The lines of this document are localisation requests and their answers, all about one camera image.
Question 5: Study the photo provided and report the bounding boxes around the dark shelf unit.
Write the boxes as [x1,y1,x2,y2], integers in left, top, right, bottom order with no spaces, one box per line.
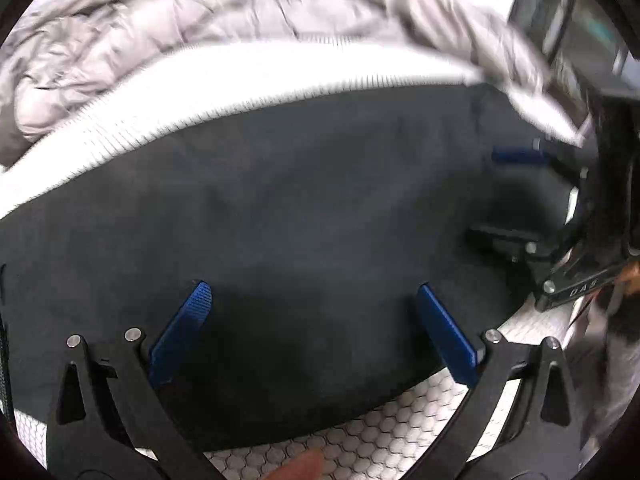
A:
[507,0,640,106]

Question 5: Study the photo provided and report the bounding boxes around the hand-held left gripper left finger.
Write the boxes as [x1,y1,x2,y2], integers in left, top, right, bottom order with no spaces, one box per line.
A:
[46,281,226,480]

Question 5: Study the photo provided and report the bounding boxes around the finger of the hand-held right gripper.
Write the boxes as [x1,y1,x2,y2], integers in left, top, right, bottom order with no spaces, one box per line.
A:
[466,222,583,276]
[491,140,588,196]

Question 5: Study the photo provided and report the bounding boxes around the person's left hand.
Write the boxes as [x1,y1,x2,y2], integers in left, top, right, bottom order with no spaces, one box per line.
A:
[260,447,327,480]

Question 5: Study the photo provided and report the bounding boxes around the white honeycomb mattress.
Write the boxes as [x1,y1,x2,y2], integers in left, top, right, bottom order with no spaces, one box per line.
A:
[0,42,596,480]

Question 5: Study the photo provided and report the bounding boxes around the black pants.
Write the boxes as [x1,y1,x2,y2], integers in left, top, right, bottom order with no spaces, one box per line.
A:
[0,82,596,456]

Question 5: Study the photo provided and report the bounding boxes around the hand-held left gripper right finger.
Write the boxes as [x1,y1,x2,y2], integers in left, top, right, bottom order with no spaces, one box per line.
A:
[415,284,597,480]

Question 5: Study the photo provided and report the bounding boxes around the grey quilted comforter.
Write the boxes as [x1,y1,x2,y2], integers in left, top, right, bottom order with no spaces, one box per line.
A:
[0,0,576,166]

